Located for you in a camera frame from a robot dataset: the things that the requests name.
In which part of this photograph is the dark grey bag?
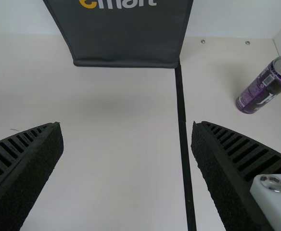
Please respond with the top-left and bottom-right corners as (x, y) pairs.
(42, 0), (194, 69)

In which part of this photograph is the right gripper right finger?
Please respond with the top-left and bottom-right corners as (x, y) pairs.
(190, 120), (281, 231)

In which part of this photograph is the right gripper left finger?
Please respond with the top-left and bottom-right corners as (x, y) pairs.
(0, 122), (65, 231)

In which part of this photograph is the black strip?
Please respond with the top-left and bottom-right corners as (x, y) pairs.
(174, 62), (197, 231)

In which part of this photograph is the purple can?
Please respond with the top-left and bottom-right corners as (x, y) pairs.
(235, 56), (281, 115)

